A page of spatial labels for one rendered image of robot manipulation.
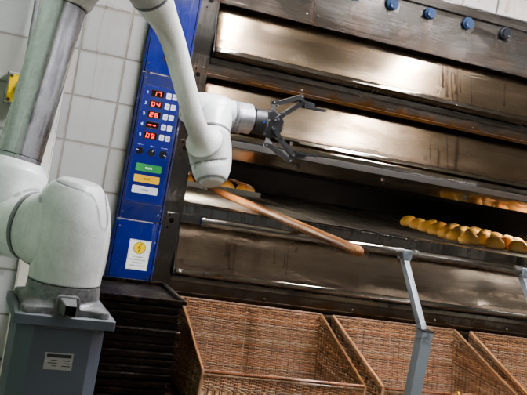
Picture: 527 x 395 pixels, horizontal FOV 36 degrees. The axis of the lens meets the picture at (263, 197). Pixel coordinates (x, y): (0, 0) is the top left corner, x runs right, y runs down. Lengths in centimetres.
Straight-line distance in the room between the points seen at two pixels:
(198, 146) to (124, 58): 76
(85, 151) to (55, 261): 111
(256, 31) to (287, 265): 86
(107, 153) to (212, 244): 50
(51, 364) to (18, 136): 50
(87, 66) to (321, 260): 111
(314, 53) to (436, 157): 64
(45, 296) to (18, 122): 40
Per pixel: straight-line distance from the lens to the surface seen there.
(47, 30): 189
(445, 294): 328
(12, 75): 268
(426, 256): 278
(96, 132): 277
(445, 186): 305
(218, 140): 212
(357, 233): 307
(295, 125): 293
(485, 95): 329
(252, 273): 293
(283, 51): 292
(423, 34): 318
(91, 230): 170
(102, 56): 278
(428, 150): 317
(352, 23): 305
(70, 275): 170
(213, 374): 247
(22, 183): 181
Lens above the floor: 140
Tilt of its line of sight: 3 degrees down
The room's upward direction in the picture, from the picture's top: 11 degrees clockwise
